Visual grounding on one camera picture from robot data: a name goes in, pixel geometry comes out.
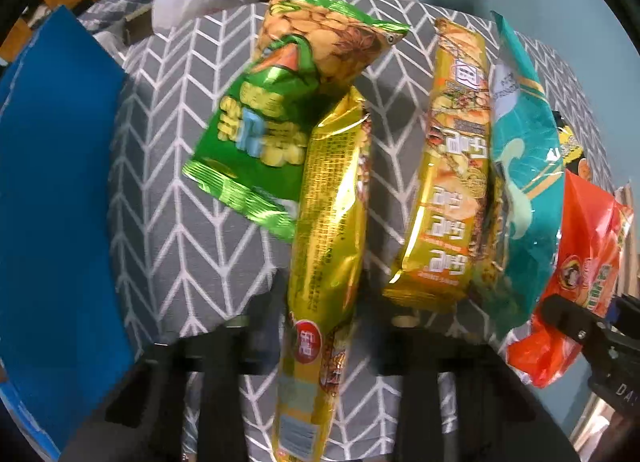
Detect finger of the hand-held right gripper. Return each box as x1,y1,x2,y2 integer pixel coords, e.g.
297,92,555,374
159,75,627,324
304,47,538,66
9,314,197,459
542,295,616,343

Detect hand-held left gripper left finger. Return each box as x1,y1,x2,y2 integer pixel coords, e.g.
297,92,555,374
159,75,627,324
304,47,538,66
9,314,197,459
60,319,282,462

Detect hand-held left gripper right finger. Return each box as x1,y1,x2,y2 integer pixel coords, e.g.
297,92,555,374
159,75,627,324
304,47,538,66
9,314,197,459
375,315,581,462

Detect large orange snack packet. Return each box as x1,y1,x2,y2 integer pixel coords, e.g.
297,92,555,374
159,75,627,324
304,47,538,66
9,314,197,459
505,112,636,389

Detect gold snack packet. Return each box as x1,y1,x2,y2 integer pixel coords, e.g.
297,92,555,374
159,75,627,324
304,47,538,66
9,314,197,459
274,86,373,462

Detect blue cardboard box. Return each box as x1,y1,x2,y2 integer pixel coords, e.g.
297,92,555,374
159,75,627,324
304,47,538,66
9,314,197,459
0,5,138,462

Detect grey chevron tablecloth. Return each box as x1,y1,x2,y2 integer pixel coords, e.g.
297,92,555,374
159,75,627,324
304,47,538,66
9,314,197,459
75,0,616,462

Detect teal snack packet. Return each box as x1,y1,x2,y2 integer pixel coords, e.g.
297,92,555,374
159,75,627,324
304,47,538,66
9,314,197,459
470,11,566,340

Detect yellow orange snack packet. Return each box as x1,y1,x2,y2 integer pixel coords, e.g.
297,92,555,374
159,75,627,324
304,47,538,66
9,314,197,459
382,17,493,310

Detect green snack packet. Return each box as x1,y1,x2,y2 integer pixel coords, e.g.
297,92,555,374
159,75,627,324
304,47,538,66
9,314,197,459
182,0,411,243

